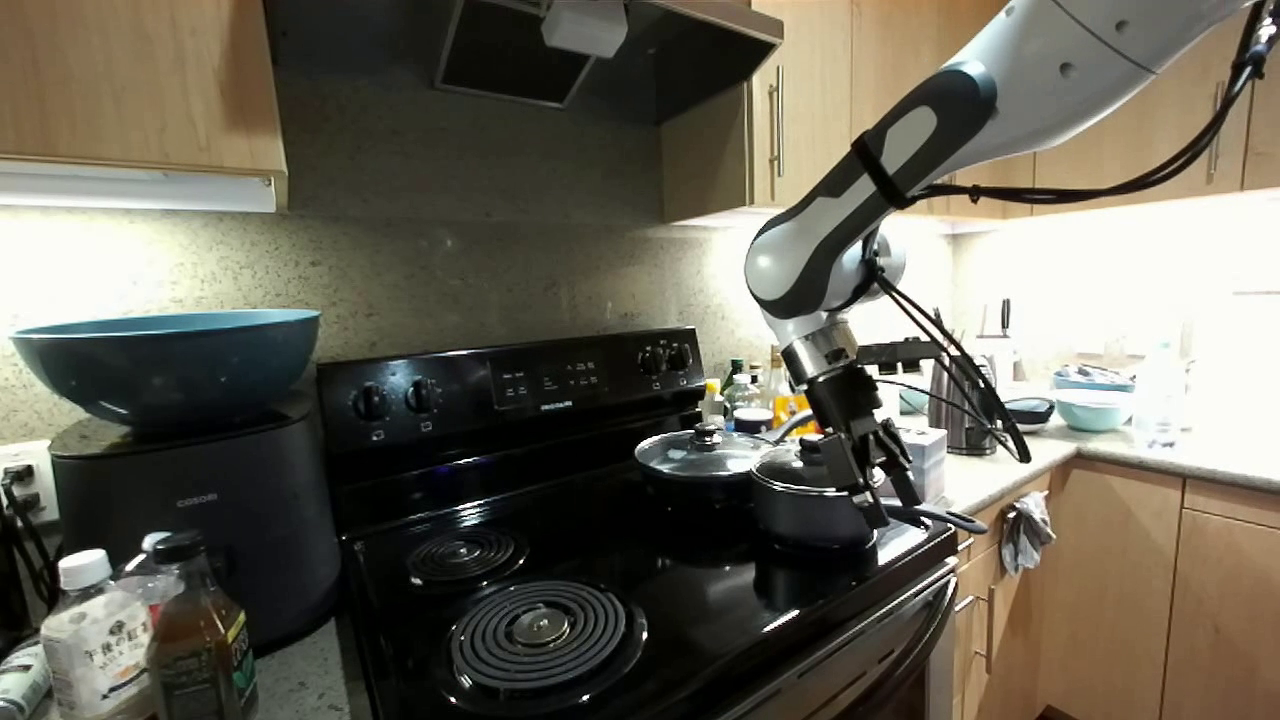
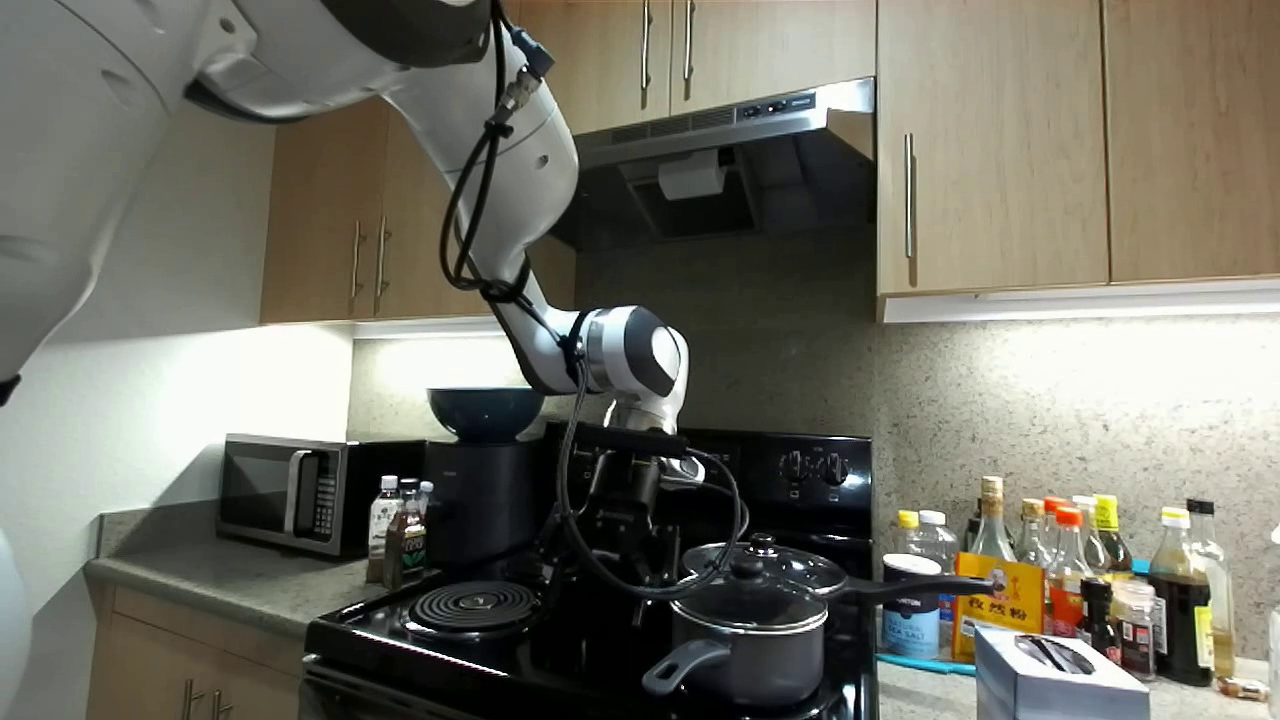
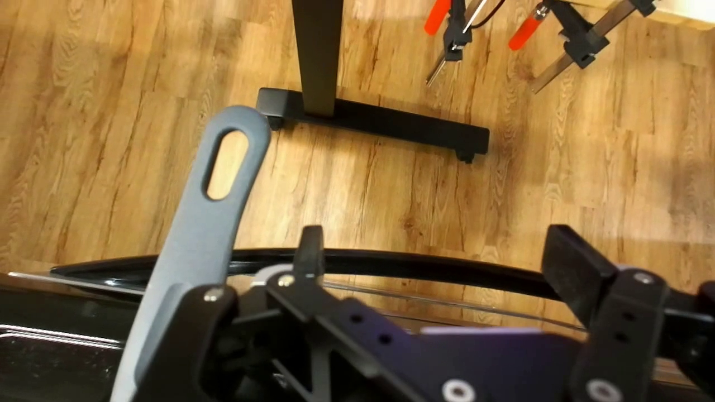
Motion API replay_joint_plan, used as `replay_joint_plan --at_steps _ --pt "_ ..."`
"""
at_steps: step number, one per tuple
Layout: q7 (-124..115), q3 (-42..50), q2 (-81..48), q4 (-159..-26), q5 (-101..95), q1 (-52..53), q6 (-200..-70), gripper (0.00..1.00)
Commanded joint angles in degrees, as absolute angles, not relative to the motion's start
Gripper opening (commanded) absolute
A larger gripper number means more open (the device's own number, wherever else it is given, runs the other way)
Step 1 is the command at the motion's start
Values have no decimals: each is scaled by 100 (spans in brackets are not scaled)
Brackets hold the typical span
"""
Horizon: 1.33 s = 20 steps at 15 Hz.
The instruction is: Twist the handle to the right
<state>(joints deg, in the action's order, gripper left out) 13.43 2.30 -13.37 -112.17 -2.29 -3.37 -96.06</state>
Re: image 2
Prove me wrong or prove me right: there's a tall gold cap bottle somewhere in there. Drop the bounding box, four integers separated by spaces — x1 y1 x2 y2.
965 471 1021 564

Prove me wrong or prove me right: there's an orange cap red label bottle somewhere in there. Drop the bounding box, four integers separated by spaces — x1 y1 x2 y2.
1039 492 1096 640

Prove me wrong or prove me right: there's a yellow carton box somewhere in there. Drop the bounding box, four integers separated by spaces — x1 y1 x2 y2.
946 553 1049 669

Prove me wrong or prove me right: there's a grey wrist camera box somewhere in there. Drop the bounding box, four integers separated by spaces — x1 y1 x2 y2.
655 453 706 492

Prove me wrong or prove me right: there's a small clear jar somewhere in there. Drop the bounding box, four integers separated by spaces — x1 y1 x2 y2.
1110 573 1161 682

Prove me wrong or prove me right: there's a slim tan cap bottle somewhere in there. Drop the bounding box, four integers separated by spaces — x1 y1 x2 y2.
1013 496 1051 564

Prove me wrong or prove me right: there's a short wooden wall cabinet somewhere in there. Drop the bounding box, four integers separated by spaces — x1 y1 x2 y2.
503 0 879 137

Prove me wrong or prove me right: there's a silver black microwave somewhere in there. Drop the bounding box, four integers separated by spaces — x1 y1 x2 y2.
215 434 433 559

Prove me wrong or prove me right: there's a small dark jar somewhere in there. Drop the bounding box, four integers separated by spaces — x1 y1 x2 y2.
1076 573 1120 655

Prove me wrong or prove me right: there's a double-door wooden wall cabinet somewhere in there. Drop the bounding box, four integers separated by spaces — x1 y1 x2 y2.
256 96 579 332

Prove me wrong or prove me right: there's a white cap clear bottle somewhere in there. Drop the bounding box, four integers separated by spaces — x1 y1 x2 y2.
916 508 965 573

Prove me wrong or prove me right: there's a black cap clear bottle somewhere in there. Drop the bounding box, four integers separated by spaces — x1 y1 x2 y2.
1183 496 1240 682

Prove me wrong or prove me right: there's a dark soy sauce bottle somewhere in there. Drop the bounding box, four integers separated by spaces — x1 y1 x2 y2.
1146 506 1218 688

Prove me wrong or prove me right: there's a grey saucepan with short handle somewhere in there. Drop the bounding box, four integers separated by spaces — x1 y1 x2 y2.
641 573 836 714

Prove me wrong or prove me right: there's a lime cap bottle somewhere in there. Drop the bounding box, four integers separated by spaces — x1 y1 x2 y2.
1086 492 1134 581

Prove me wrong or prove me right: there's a glass pot lid black knob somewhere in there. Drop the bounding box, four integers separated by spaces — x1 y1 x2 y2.
680 531 853 602

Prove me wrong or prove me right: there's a long steel cabinet handle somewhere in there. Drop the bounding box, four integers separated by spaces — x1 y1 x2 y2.
898 130 924 292

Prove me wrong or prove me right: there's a wooden base cabinet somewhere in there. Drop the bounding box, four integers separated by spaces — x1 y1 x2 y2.
83 584 316 720

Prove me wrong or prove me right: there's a black cylindrical appliance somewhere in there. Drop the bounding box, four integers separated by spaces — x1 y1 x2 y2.
425 436 545 570

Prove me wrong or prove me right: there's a dark blue bowl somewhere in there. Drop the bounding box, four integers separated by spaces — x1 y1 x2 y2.
425 386 551 448

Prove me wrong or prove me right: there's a black coil burner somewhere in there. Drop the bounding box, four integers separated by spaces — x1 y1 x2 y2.
402 575 545 640

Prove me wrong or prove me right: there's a yellow cap bottle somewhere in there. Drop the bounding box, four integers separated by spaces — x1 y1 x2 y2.
887 508 928 564

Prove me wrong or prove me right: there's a white under-cabinet light strip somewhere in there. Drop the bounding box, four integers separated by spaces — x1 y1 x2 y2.
877 276 1280 327

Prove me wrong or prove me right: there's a short steel cabinet handle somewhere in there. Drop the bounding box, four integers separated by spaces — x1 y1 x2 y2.
680 0 700 105
348 219 369 320
377 219 396 320
635 0 659 118

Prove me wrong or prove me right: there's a dark spice bottle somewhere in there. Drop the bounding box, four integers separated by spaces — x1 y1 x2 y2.
389 477 437 584

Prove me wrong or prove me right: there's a blue container white lid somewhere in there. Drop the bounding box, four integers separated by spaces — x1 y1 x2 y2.
877 550 951 665

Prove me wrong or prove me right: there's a black electric stove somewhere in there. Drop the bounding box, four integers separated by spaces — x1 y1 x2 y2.
294 420 882 720

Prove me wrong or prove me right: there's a white tissue box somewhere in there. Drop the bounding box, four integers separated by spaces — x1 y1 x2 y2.
970 617 1150 720

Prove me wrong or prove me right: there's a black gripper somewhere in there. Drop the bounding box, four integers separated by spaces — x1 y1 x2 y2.
571 453 677 596

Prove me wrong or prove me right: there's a wide wooden wall cabinet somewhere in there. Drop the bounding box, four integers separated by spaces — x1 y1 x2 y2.
872 0 1280 301

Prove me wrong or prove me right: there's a white cap spice bottle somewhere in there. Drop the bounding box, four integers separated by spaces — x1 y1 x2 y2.
365 471 402 587

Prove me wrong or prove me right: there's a steel range hood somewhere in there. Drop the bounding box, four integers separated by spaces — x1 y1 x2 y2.
571 75 879 254

